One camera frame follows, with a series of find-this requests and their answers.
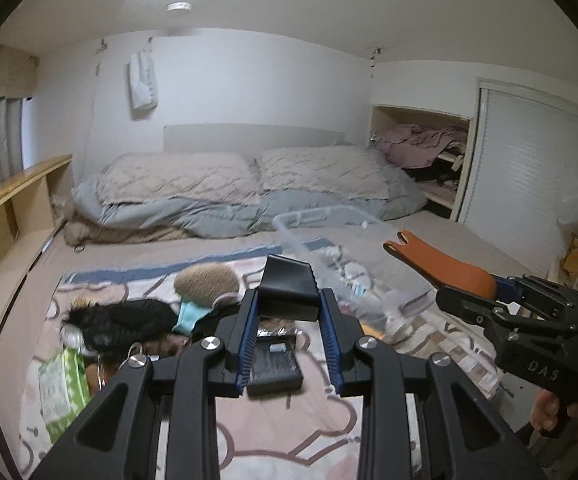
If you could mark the brown leather case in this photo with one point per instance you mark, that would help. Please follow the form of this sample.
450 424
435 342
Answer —
439 265

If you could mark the wall niche shelf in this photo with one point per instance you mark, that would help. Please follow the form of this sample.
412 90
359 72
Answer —
449 180

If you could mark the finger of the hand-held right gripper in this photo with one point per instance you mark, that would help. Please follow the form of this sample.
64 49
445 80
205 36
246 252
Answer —
479 312
534 292

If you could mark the yellow bag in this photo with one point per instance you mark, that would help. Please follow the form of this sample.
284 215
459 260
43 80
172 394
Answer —
576 260

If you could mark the white slatted closet door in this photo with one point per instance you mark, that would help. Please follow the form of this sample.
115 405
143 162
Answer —
524 170

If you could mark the grey quilted pillow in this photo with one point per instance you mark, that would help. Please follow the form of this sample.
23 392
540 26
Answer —
174 177
319 170

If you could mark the grey duvet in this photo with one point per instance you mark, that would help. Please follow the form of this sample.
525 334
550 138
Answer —
229 215

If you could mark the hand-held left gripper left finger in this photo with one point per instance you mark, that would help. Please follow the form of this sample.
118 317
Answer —
248 345

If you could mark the teal face mask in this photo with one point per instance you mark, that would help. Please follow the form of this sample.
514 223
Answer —
191 317

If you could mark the white hanging cloth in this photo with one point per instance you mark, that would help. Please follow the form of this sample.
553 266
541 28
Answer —
143 82

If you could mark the small black adapter block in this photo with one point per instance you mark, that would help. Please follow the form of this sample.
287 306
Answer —
289 285

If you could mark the green dotted pouch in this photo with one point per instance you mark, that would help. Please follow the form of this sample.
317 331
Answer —
64 390

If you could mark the beige plush toy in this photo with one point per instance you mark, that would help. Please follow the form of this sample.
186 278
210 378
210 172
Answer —
206 285

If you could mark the clear plastic bin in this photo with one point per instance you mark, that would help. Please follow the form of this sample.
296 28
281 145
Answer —
349 240

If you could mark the person's right hand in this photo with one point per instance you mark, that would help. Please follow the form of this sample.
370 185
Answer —
544 412

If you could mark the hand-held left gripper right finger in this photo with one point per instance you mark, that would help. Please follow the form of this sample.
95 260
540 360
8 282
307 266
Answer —
330 345

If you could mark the black feathery fur piece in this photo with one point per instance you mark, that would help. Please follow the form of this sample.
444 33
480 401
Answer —
119 322

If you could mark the pile of pink clothes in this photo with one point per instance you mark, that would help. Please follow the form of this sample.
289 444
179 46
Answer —
419 145

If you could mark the round ceiling fixture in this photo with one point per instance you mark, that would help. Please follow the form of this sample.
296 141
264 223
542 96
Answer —
179 7

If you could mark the wooden bedside shelf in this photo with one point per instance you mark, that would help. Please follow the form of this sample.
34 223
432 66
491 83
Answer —
14 220

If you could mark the black cardboard box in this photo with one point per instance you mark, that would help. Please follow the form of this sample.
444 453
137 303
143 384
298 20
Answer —
274 365

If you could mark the white headboard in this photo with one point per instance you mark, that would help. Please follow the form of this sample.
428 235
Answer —
249 135

